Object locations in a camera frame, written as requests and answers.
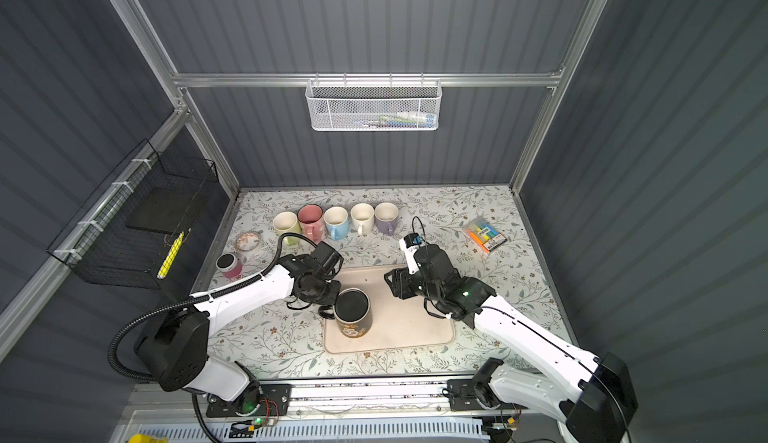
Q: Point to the white mug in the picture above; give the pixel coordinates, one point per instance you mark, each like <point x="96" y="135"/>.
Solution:
<point x="363" y="218"/>

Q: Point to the tubes in white basket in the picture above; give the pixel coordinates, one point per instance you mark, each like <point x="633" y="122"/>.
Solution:
<point x="407" y="120"/>

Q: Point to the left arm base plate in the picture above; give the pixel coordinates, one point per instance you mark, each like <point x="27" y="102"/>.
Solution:
<point x="273" y="398"/>

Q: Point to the small magenta cup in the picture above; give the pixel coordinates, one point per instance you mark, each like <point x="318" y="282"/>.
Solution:
<point x="229" y="265"/>

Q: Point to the tape roll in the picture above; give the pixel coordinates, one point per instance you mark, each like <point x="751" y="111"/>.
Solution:
<point x="247" y="241"/>

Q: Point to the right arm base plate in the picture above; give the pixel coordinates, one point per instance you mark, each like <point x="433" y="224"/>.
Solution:
<point x="461" y="396"/>

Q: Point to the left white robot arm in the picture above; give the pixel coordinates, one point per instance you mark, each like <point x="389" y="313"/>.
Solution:
<point x="169" y="345"/>

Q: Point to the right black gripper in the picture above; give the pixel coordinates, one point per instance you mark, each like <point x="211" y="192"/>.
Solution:
<point x="399" y="285"/>

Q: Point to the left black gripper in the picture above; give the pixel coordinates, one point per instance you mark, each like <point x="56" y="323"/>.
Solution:
<point x="331" y="300"/>

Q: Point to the light blue mug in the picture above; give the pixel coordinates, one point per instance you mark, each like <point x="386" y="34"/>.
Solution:
<point x="337" y="223"/>

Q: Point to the floral table cover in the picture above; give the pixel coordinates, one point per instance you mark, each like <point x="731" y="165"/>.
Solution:
<point x="275" y="342"/>

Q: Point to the beige drying mat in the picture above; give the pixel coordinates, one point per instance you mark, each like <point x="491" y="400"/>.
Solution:
<point x="396" y="323"/>

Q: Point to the black wire basket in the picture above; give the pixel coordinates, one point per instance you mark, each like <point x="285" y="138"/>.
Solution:
<point x="124" y="238"/>

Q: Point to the colourful marker box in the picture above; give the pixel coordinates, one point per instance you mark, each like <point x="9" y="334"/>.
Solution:
<point x="484" y="234"/>

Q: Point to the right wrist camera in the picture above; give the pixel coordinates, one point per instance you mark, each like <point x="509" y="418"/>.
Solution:
<point x="409" y="245"/>

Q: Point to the yellow object at bottom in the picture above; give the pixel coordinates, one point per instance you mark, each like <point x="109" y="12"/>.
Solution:
<point x="144" y="438"/>

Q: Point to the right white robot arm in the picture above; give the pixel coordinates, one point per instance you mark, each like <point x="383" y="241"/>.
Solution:
<point x="591" y="397"/>

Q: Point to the light green mug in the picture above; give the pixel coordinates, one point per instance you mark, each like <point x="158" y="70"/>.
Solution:
<point x="287" y="222"/>

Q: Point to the white perforated cable tray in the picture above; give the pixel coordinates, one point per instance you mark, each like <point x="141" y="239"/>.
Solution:
<point x="349" y="430"/>

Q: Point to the white wire basket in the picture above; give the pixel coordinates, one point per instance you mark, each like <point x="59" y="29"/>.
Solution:
<point x="338" y="108"/>

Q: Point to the pink patterned mug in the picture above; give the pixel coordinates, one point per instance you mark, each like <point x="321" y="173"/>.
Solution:
<point x="311" y="222"/>

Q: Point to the black mug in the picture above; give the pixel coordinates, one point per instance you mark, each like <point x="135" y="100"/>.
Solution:
<point x="352" y="313"/>

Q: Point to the purple mug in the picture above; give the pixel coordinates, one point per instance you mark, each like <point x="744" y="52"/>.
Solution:
<point x="386" y="218"/>

